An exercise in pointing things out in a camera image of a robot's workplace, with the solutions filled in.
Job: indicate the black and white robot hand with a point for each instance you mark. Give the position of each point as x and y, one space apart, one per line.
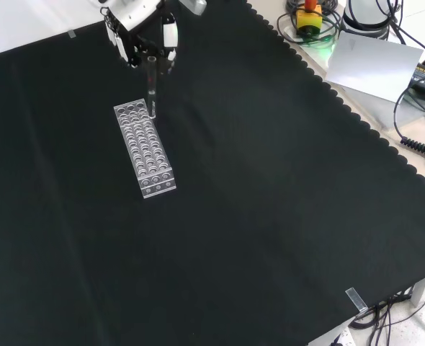
129 16

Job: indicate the clear glass test tube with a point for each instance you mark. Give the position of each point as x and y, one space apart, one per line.
151 86

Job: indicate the clear acrylic test tube rack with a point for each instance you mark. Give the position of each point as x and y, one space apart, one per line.
144 147

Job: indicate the grey tape piece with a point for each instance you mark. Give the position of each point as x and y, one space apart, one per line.
72 34

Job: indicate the yellow emergency stop button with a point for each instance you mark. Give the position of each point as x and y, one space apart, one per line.
308 18

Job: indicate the black bench cloth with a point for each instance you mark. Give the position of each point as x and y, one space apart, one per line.
198 187

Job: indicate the pale grey board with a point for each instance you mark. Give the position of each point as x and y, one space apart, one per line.
372 68

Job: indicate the clear tape strip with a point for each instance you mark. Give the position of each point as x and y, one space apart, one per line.
356 301

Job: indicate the white table leg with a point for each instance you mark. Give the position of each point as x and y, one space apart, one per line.
422 290

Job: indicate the grey camera base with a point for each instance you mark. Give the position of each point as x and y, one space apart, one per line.
365 16

